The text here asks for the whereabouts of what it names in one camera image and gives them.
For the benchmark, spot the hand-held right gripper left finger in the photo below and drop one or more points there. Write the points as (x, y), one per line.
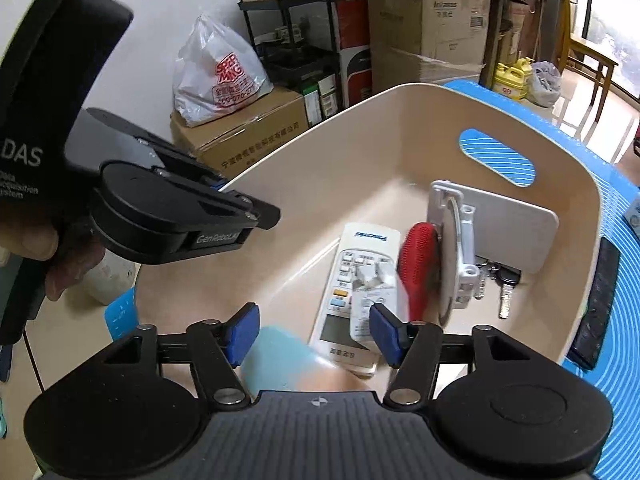
(242, 332)

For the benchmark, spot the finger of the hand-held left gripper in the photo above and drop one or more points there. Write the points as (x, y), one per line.
(216, 185)
(250, 212)

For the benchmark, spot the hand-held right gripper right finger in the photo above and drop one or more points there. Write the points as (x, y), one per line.
(385, 330)

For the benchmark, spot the teal and peach object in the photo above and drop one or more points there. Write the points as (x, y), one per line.
(280, 355)

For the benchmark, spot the white remote control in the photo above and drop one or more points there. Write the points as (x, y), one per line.
(332, 310)

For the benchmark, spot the cream plastic storage bin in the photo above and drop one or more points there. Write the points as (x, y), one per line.
(350, 170)

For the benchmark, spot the white round bracket device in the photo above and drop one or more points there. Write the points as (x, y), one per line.
(450, 240)

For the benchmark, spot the key bunch with black fob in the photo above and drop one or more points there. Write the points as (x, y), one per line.
(507, 280)

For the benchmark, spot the white rounded rectangular plate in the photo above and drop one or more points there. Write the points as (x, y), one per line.
(515, 230)

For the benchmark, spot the person's left hand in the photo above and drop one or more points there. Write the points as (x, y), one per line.
(75, 265)

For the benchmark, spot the brown cardboard box black print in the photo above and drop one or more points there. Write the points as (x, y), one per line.
(250, 130)

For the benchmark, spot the white plastic bag red print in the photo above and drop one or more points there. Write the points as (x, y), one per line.
(220, 75)

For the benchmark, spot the black shelf cart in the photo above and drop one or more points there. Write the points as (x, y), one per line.
(300, 67)

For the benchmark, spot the red and white appliance box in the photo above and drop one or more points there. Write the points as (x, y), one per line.
(355, 75)

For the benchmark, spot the black rectangular case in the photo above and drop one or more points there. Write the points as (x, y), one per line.
(595, 305)

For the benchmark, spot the large film-wrapped cardboard box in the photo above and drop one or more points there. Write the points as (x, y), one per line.
(430, 67)

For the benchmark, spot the blue silicone mat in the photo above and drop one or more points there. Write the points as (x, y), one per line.
(620, 360)

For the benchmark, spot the brown cardboard box blue print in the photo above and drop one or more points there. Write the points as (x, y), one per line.
(425, 15)

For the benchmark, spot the yellow detergent bottle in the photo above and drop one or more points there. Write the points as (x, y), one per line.
(525, 67)
(507, 85)

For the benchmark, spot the translucent plastic bag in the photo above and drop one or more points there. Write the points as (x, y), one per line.
(545, 85)

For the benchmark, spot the wooden chair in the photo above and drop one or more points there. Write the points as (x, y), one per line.
(592, 50)

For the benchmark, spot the glass balcony door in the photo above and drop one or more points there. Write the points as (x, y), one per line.
(615, 10)

